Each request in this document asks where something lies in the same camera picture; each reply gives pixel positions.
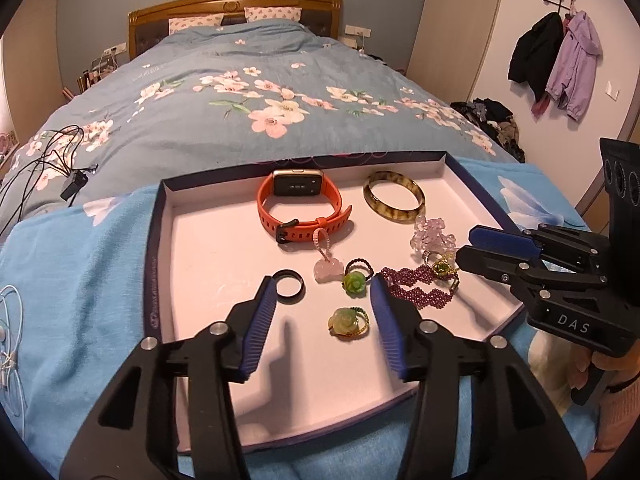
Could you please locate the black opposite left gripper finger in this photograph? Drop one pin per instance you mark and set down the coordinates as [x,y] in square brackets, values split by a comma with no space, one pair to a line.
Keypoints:
[502,242]
[495,266]

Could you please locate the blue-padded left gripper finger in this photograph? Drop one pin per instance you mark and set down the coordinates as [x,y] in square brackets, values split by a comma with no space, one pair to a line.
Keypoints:
[398,322]
[249,323]

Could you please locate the person's right hand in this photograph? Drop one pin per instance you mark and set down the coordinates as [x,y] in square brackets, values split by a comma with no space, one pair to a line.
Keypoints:
[623,369]

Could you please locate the pink stone pendant charm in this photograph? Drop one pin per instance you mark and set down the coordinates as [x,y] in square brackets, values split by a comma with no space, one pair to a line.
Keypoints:
[327,268]

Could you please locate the tortoiseshell bangle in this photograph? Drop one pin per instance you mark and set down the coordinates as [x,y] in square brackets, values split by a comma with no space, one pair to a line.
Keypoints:
[385,210]

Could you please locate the white tray box lid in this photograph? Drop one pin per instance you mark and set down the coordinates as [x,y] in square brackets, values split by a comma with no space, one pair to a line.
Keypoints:
[208,251]

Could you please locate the pile of dark clothes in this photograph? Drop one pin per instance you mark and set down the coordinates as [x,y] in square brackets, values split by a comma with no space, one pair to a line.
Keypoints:
[496,121]

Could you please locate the orange smart watch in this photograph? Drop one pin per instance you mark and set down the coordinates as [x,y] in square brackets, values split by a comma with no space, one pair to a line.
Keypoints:
[300,187]

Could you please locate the purple hanging jacket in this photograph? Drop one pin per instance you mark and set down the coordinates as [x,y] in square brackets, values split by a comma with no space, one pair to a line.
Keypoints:
[571,82]

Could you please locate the blue towel blanket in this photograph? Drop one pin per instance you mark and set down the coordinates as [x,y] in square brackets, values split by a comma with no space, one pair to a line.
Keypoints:
[72,288]

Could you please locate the black hanging jacket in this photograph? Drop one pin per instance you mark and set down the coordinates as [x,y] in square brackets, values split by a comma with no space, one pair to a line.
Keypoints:
[535,53]

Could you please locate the floral blue duvet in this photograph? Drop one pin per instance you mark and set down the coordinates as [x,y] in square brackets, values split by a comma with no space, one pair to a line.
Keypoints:
[210,97]

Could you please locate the left floral pillow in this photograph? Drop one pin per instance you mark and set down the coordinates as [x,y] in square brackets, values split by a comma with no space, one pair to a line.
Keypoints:
[179,24]

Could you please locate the floral pillow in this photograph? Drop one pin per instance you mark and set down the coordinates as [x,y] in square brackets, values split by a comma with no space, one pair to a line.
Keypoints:
[179,24]
[260,13]

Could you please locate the wooden headboard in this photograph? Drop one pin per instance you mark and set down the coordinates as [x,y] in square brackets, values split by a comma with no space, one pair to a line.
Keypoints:
[147,27]

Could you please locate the right floral pillow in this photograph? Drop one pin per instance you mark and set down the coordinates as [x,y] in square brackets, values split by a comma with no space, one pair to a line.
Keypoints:
[260,13]

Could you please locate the black tracking camera module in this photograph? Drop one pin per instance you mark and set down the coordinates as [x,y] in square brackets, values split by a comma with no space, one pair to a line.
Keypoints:
[620,161]

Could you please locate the white wall socket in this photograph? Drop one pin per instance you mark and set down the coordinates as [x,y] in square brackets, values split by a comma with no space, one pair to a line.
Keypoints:
[357,31]

